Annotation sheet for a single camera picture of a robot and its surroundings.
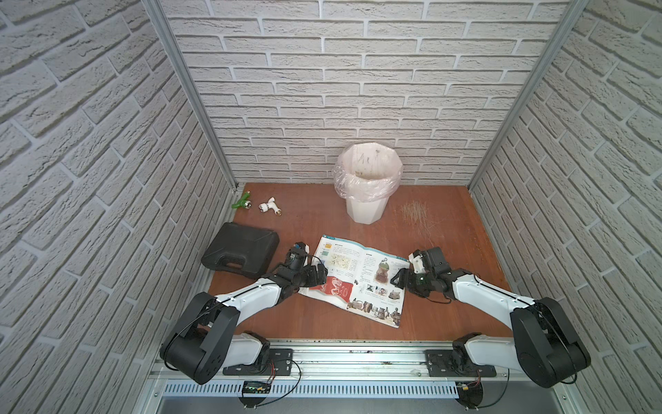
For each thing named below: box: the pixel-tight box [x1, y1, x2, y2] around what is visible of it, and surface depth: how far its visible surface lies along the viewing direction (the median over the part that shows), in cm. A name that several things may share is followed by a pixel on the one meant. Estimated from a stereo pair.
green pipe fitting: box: [231, 190, 253, 210], surface depth 112 cm
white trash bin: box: [334, 142, 404, 226], surface depth 97 cm
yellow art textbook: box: [298, 234, 411, 329], surface depth 91 cm
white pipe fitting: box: [258, 196, 282, 217], surface depth 111 cm
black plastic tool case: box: [200, 221, 281, 279], surface depth 94 cm
